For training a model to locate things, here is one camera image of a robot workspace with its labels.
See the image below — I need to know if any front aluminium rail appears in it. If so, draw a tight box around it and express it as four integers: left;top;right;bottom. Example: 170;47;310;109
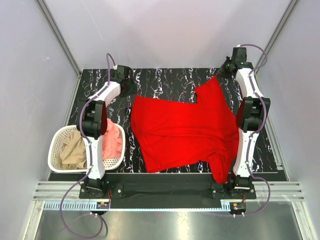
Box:
33;181;304;212

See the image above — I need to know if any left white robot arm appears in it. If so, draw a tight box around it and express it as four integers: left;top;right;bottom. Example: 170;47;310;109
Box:
76;65;137;194

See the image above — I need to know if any white plastic laundry basket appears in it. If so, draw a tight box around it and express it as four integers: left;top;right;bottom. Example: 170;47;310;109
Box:
47;123;126;173

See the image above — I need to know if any left small electronics board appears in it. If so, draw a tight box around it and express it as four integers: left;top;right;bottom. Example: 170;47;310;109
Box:
96;201;110;209

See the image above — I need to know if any left aluminium frame post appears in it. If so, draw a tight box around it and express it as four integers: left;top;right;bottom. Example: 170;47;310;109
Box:
35;0;82;77

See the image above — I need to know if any beige t shirt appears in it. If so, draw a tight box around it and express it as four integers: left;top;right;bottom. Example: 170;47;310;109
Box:
55;130;87;170

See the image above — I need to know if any pink t shirt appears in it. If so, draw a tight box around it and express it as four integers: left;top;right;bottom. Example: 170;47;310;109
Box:
102;118;123;160

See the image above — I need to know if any right small electronics board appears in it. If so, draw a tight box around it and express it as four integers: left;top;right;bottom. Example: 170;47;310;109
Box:
230;202;247;212

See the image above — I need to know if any aluminium frame post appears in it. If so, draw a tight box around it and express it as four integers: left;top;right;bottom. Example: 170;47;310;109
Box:
253;0;300;67
35;0;82;77

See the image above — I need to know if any right aluminium frame post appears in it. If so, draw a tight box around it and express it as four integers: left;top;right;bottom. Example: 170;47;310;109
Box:
253;0;300;67

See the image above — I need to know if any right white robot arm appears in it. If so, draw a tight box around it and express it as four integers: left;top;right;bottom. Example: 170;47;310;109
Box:
219;44;271;195

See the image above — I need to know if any red t shirt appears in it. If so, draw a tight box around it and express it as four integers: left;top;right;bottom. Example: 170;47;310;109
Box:
131;76;239;184

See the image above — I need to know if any small electronics board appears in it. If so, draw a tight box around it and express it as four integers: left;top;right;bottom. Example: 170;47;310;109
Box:
230;202;247;212
96;201;110;209

